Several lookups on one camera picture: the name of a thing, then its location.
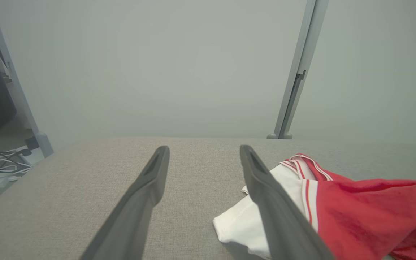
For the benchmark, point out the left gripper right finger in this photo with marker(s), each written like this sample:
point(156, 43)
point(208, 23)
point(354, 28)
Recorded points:
point(276, 216)

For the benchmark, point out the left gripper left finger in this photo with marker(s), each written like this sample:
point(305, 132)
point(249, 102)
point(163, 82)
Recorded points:
point(135, 209)

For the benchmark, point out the red jersey with white trim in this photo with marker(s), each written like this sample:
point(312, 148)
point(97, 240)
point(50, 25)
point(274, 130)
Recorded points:
point(367, 213)

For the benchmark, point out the black power plug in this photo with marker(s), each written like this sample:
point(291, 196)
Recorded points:
point(31, 143)

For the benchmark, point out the grey partition post dark slot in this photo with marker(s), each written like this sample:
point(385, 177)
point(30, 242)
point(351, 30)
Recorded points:
point(298, 72)

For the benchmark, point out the grey metal frame leg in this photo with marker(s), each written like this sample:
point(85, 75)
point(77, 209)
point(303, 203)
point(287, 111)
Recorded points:
point(16, 90)

